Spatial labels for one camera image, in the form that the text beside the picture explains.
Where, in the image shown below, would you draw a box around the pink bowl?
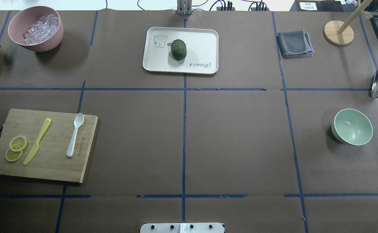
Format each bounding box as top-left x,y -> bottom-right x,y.
7,6 -> 64,52

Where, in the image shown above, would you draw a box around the clear ice cubes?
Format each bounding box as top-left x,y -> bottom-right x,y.
23,14 -> 60,45

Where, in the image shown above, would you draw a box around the wooden mug tree stand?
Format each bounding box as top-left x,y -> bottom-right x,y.
323,0 -> 373,46

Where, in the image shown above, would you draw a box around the white rabbit tray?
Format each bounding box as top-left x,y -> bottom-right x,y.
142,27 -> 219,75

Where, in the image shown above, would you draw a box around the lower lemon slice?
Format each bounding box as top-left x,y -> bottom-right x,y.
5,149 -> 23,162

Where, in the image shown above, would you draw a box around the lemon slice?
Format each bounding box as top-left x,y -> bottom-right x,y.
5,149 -> 23,162
9,135 -> 28,152

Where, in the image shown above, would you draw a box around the yellow plastic knife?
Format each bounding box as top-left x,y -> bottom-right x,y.
23,118 -> 52,165

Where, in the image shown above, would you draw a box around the grey folded cloth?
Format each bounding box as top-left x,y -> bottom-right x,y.
277,30 -> 315,57

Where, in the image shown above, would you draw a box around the white pillar base plate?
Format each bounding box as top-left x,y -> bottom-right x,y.
140,222 -> 226,233

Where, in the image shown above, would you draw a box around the bamboo cutting board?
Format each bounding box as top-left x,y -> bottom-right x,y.
0,108 -> 98,183

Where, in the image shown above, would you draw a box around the white plastic spoon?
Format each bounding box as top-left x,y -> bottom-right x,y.
66,113 -> 84,158

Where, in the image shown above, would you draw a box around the black power strip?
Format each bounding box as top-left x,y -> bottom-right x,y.
212,0 -> 270,11

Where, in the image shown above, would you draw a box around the aluminium frame post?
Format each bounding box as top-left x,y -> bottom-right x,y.
177,0 -> 193,15

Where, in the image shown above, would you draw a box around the green bowl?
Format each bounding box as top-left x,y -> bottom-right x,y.
331,108 -> 373,146

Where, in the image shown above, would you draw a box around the upper lemon slice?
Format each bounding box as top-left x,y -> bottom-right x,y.
9,135 -> 28,152

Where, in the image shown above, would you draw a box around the black box with label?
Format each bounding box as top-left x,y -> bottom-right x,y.
289,0 -> 343,12

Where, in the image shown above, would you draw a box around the green avocado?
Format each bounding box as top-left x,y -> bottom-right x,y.
171,39 -> 187,61

